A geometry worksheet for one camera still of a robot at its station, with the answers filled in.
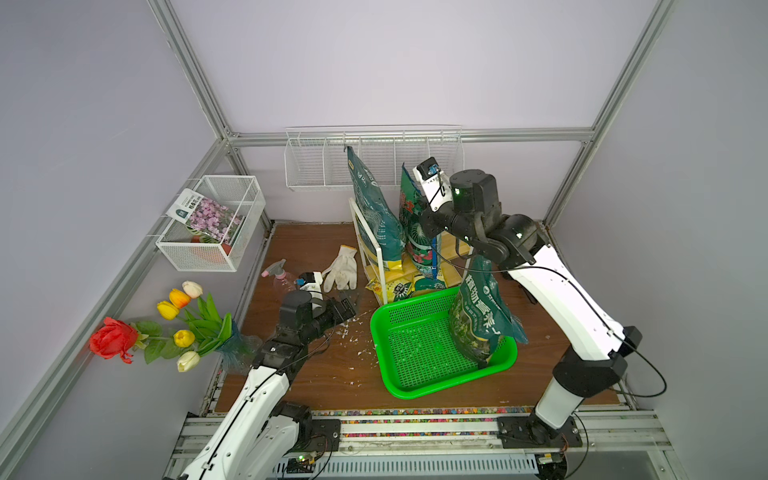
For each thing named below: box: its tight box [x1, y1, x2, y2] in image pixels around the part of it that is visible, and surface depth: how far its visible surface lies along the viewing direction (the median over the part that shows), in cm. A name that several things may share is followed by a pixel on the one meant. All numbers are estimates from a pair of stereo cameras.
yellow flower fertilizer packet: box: [365, 276, 417, 305], surface depth 97 cm
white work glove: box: [322, 245, 358, 293], surface depth 107 cm
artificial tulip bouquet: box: [137, 280, 256, 373], surface depth 67 cm
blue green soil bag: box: [399, 163, 439, 279], surface depth 74 cm
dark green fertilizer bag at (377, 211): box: [346, 146, 406, 271], surface depth 71 cm
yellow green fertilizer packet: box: [414, 277, 447, 291], surface depth 98 cm
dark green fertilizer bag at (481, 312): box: [449, 255, 529, 368], surface depth 71 cm
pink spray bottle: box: [261, 258, 296, 292], surface depth 91 cm
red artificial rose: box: [90, 317, 138, 364], surface depth 51 cm
